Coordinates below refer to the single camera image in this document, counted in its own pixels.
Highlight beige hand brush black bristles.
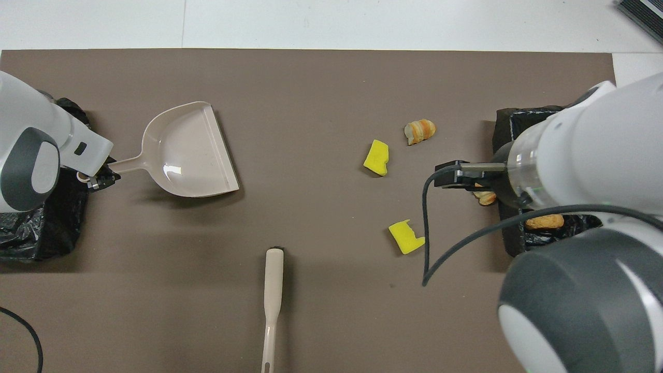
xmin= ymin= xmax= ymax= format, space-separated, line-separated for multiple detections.
xmin=261 ymin=248 xmax=285 ymax=373

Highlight beige plastic dustpan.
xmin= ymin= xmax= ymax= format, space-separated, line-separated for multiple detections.
xmin=77 ymin=101 xmax=240 ymax=198

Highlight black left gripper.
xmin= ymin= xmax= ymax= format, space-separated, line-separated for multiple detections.
xmin=87 ymin=165 xmax=121 ymax=193

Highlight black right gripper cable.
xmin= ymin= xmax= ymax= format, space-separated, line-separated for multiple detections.
xmin=421 ymin=162 xmax=663 ymax=287

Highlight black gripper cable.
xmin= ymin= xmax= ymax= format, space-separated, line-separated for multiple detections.
xmin=0 ymin=307 xmax=44 ymax=373
xmin=421 ymin=162 xmax=663 ymax=287

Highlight black ribbed panel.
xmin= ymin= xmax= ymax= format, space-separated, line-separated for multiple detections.
xmin=615 ymin=0 xmax=663 ymax=45

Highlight brown bread roll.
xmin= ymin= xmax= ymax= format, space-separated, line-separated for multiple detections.
xmin=525 ymin=214 xmax=565 ymax=231

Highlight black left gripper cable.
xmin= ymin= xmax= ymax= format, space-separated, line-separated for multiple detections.
xmin=0 ymin=307 xmax=44 ymax=373

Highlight black bag-lined bin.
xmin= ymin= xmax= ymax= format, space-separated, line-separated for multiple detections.
xmin=491 ymin=106 xmax=604 ymax=258
xmin=0 ymin=91 xmax=91 ymax=261

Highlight brown paper table mat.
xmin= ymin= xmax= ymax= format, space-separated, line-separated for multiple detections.
xmin=0 ymin=49 xmax=649 ymax=373

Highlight yellow sponge block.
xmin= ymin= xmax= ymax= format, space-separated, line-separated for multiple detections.
xmin=363 ymin=139 xmax=390 ymax=177

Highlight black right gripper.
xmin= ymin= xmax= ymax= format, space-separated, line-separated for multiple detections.
xmin=434 ymin=161 xmax=500 ymax=191

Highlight notched yellow sponge piece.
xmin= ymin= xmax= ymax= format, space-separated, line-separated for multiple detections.
xmin=388 ymin=219 xmax=426 ymax=255

